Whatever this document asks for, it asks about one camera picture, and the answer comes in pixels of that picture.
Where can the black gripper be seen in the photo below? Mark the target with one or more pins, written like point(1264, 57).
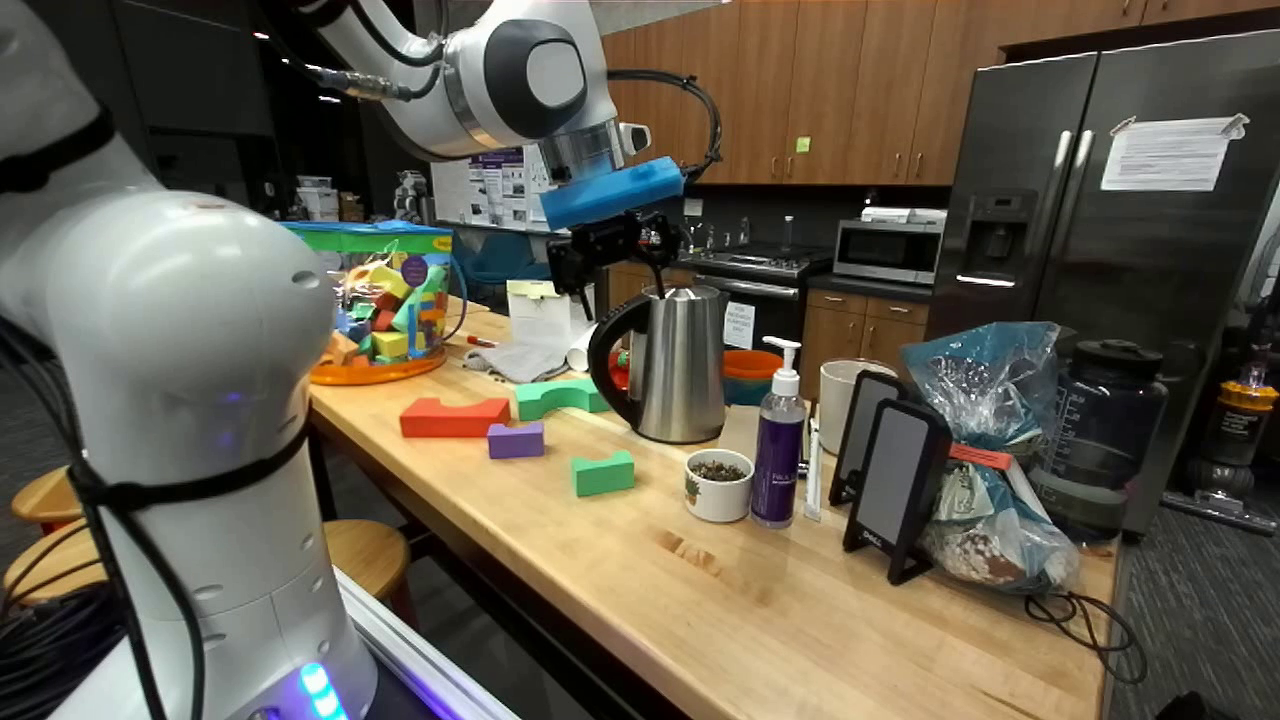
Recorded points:
point(626, 238)

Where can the stainless steel electric kettle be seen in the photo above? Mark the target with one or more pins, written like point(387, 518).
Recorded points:
point(682, 373)

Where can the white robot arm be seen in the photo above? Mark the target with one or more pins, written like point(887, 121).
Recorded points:
point(187, 373)

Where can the white paper bag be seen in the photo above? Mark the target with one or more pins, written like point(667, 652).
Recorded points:
point(540, 321)

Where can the grey knitted cloth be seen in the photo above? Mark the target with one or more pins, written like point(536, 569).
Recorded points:
point(522, 360)

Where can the small white paper sheet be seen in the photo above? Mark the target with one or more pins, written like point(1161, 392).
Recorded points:
point(742, 324)

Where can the large green foam block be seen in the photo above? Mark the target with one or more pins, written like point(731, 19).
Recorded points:
point(544, 403)

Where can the black kitchen stove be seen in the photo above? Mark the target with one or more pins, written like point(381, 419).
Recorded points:
point(764, 283)

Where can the orange bowl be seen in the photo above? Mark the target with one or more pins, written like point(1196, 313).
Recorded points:
point(755, 366)

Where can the blue bowl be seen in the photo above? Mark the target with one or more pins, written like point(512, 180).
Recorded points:
point(750, 392)

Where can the purple foam block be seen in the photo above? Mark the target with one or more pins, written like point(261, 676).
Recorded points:
point(518, 442)

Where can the small green foam block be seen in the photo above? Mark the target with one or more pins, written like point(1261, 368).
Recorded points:
point(607, 475)

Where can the red foam block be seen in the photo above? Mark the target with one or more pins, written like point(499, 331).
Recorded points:
point(444, 423)

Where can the clear bin of foam blocks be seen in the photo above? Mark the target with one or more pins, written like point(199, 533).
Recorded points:
point(394, 307)

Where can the green sticky note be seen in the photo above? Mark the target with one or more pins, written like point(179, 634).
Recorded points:
point(805, 140)

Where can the white ramekin with beans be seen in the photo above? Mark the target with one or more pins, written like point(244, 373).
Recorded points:
point(719, 489)

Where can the purple pump bottle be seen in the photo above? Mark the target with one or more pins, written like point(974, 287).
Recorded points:
point(778, 460)

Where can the translucent measuring cup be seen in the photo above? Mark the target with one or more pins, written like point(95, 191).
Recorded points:
point(841, 403)

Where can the lower wooden cabinet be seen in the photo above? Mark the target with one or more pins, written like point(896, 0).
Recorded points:
point(866, 332)

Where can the silver microwave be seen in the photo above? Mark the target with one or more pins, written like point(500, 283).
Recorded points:
point(887, 254)

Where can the upper wooden cabinets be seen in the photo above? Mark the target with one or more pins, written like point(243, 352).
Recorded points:
point(866, 93)

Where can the wooden stool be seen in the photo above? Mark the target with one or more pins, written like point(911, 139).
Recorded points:
point(365, 552)
point(46, 497)

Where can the blue plastic bag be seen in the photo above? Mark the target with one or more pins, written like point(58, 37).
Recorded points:
point(993, 403)

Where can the white robot mounting platform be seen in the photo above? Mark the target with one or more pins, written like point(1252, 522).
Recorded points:
point(425, 666)

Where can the stainless steel refrigerator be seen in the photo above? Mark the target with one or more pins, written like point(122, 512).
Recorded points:
point(1144, 254)

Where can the white paper notice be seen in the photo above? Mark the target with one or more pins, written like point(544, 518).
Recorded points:
point(1172, 155)

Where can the yellow vacuum cleaner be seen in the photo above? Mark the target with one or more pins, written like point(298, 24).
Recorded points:
point(1242, 414)

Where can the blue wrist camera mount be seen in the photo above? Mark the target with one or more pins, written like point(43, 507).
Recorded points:
point(612, 191)

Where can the white wall poster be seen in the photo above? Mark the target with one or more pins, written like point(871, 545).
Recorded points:
point(500, 187)

